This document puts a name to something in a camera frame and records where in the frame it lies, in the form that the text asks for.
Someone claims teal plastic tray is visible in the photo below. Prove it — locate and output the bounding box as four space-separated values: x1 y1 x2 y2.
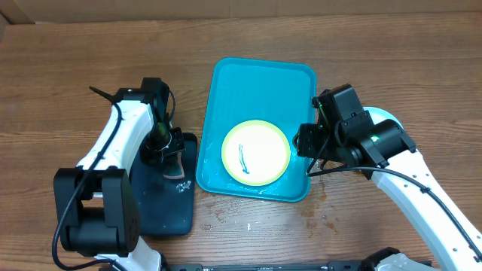
196 57 316 202

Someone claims black plastic tray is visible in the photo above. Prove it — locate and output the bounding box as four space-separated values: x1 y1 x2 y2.
130 132 197 237

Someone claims light blue plate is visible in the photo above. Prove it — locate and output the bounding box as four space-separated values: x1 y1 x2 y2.
364 107 403 128

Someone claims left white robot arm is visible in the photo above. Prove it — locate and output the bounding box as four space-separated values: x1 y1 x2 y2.
52 78 197 270

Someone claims yellow-rimmed plate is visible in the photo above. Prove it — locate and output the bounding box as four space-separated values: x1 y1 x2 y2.
221 120 291 187

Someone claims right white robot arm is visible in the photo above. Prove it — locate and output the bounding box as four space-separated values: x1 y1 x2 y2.
293 118 481 270

